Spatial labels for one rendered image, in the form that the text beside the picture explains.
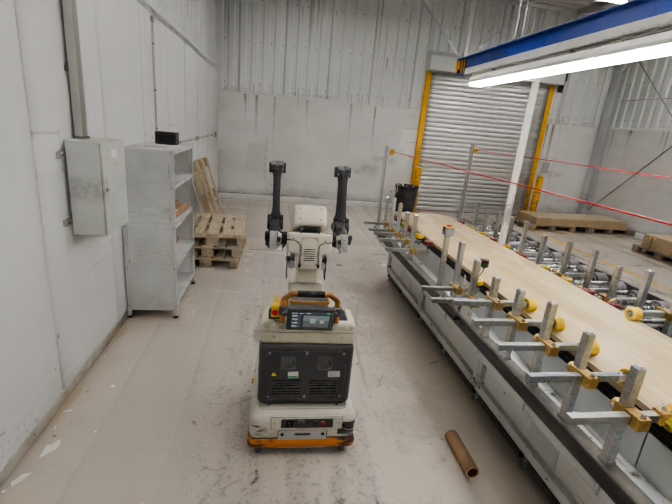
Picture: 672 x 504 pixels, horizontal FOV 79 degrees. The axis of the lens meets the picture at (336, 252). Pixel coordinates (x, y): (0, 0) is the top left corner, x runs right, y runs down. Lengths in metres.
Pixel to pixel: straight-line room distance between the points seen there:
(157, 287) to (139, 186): 0.93
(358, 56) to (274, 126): 2.49
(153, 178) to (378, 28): 7.64
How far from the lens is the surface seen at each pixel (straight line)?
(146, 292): 4.17
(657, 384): 2.39
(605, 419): 1.86
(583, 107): 12.73
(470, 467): 2.76
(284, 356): 2.39
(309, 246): 2.48
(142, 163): 3.87
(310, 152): 10.11
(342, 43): 10.33
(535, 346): 2.21
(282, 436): 2.61
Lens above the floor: 1.87
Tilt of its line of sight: 17 degrees down
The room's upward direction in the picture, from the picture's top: 5 degrees clockwise
